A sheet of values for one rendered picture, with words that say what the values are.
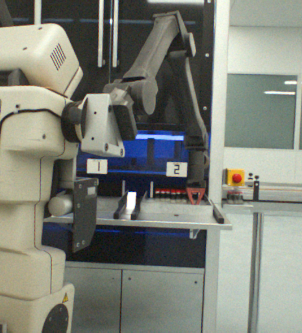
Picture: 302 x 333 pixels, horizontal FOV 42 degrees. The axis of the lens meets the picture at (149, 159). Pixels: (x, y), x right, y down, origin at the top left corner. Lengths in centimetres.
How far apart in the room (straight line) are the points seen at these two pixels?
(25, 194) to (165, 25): 60
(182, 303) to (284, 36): 542
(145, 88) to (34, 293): 49
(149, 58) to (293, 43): 577
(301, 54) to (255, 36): 77
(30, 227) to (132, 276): 95
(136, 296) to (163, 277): 15
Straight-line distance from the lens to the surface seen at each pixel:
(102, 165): 168
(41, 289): 87
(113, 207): 143
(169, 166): 165
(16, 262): 87
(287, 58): 663
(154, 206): 141
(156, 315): 182
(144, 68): 96
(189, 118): 135
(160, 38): 108
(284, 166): 652
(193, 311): 181
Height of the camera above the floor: 114
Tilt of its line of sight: 3 degrees down
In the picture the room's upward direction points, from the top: 2 degrees clockwise
